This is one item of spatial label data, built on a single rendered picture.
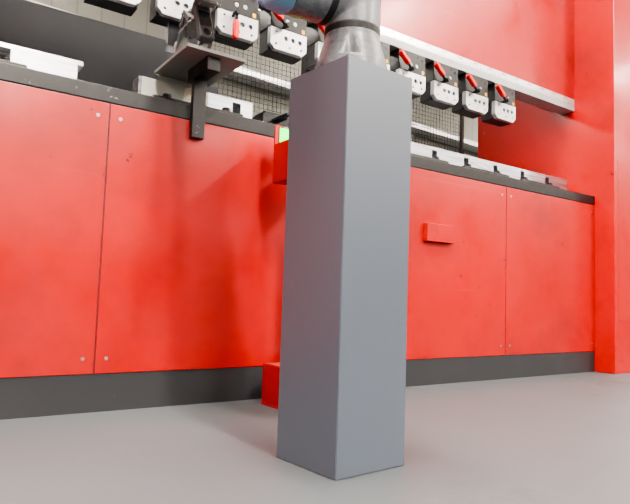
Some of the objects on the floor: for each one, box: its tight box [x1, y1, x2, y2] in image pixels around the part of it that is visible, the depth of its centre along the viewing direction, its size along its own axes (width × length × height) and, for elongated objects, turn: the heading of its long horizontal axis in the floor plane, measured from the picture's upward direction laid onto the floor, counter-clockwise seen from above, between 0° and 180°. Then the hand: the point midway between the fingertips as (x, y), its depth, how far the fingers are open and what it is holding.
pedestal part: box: [261, 362, 280, 409], centre depth 170 cm, size 20×25×12 cm
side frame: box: [478, 0, 630, 374], centre depth 332 cm, size 25×85×230 cm
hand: (187, 65), depth 180 cm, fingers open, 5 cm apart
